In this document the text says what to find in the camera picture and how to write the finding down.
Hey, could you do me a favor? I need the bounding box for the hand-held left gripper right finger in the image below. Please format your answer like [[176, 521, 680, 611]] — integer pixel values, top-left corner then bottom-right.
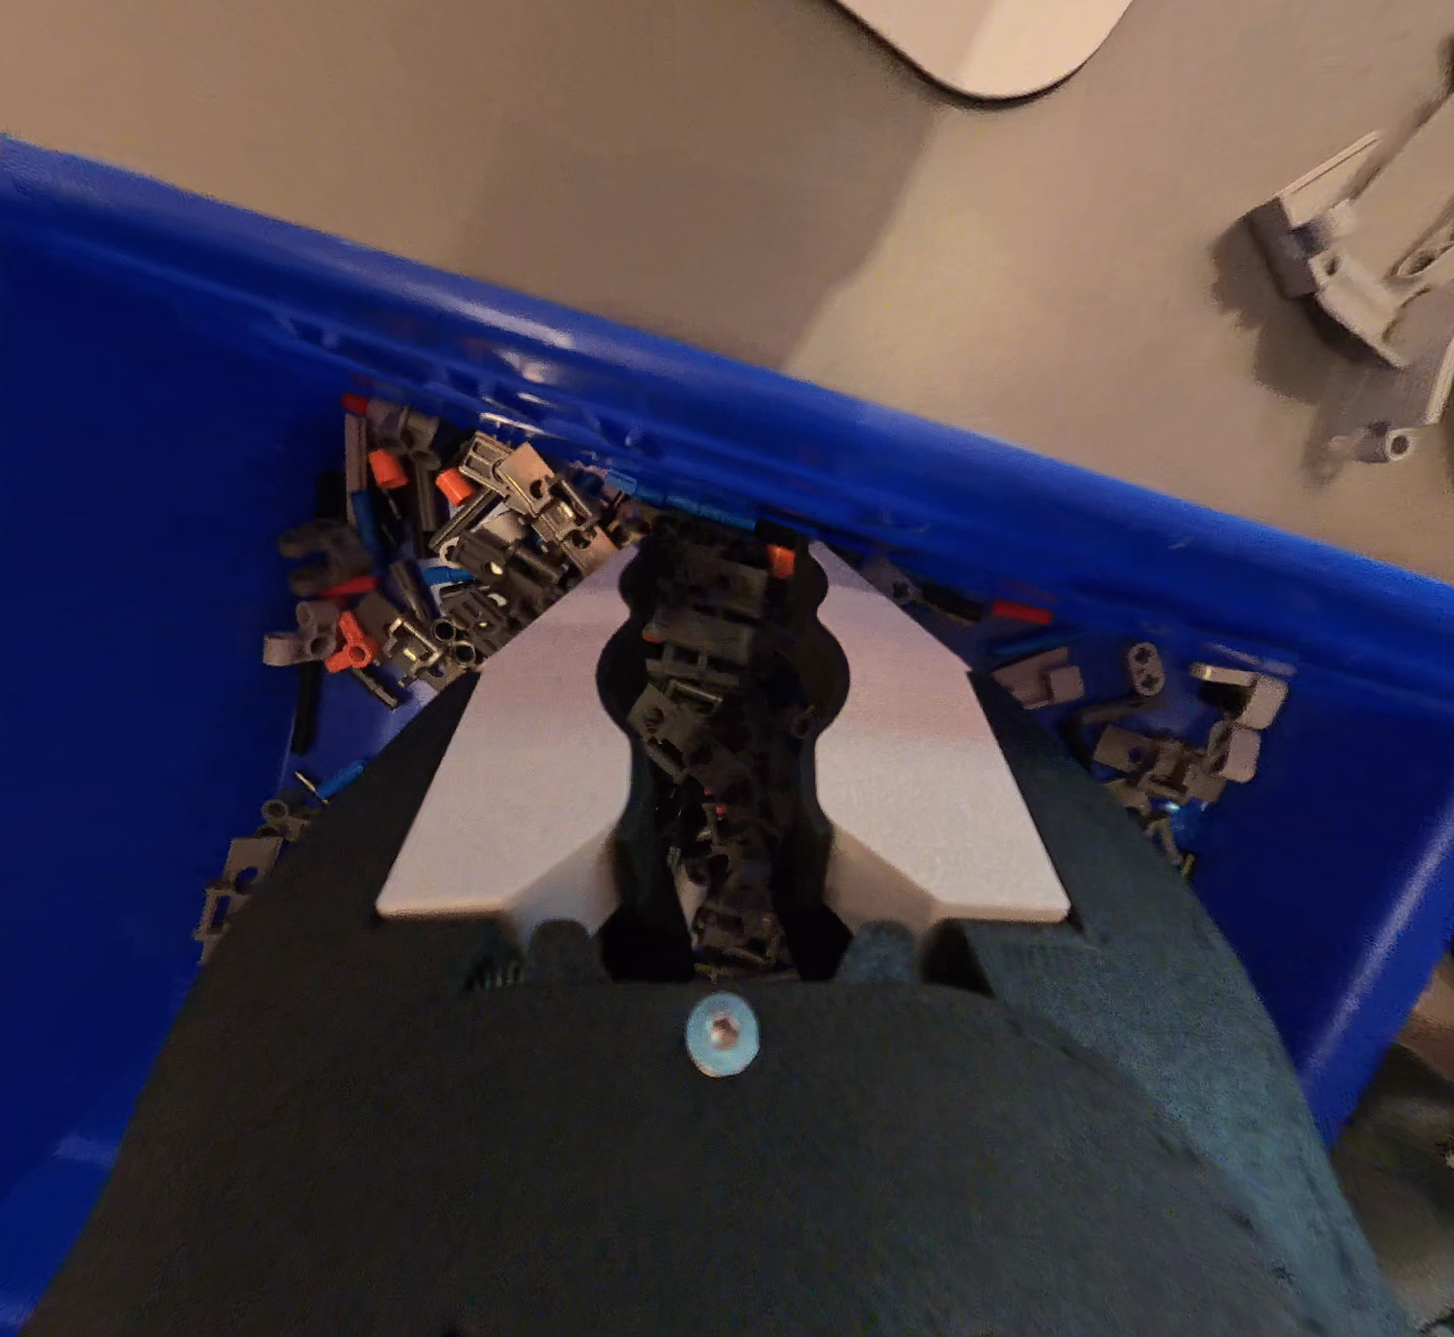
[[802, 538, 1073, 945]]

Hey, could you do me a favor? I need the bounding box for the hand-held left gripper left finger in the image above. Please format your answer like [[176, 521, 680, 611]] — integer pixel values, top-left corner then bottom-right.
[[375, 546, 640, 945]]

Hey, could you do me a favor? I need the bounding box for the pile of grey building pieces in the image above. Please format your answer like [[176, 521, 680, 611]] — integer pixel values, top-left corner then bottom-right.
[[193, 394, 1291, 979]]

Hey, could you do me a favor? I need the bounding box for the blue plastic storage bin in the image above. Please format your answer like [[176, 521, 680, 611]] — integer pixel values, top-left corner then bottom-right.
[[0, 135, 1454, 1327]]

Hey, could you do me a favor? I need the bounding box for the light grey curved panel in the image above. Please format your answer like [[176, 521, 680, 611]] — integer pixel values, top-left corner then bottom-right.
[[1318, 320, 1454, 464]]

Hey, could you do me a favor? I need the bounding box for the light grey angled panel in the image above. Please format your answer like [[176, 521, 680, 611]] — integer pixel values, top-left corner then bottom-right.
[[1248, 87, 1454, 366]]

